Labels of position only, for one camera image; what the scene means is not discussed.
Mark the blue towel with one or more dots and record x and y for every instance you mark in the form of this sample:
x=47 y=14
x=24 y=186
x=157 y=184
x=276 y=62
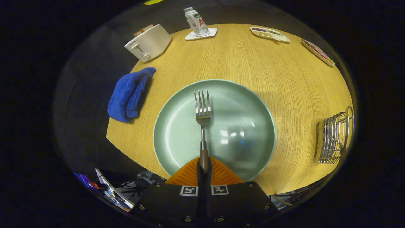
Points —
x=128 y=95

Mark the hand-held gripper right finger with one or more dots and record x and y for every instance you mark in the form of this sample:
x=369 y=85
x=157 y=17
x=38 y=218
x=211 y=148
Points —
x=208 y=186

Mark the plate of toy food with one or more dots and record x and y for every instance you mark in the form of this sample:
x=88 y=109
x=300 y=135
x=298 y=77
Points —
x=318 y=52

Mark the toast slices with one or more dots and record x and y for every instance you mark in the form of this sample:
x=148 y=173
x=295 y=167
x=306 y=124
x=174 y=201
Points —
x=143 y=30

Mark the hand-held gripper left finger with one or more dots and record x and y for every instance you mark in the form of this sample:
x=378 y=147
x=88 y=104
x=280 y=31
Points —
x=200 y=186

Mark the pale green plate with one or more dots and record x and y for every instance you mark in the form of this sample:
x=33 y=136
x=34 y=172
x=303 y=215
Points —
x=240 y=126

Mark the white square coaster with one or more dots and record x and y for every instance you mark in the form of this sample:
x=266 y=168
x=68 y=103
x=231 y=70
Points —
x=210 y=31

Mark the white toaster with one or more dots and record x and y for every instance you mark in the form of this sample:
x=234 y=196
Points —
x=151 y=42

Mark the small clear plastic bottle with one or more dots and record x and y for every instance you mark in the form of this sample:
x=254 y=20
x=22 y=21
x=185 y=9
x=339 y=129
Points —
x=196 y=22

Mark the white divided condiment tray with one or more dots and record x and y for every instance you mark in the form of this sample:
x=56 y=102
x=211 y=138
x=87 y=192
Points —
x=270 y=34

